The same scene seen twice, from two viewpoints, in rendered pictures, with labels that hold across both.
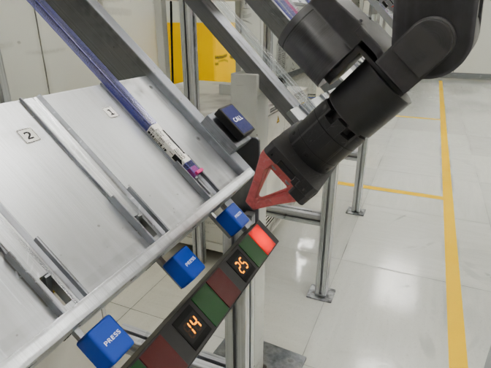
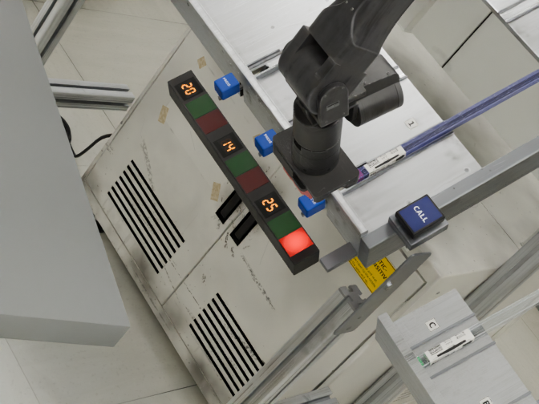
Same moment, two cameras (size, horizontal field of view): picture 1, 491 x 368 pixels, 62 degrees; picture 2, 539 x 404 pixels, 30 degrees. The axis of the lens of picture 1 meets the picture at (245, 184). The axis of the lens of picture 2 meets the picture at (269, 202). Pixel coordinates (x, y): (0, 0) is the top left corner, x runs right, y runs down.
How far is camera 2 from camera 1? 1.32 m
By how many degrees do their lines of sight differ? 83
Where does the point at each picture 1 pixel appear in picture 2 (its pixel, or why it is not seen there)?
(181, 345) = (218, 134)
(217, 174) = (364, 208)
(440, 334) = not seen: outside the picture
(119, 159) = not seen: hidden behind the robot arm
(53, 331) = (232, 52)
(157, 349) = (219, 119)
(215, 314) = (233, 163)
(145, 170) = (353, 138)
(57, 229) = not seen: hidden behind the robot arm
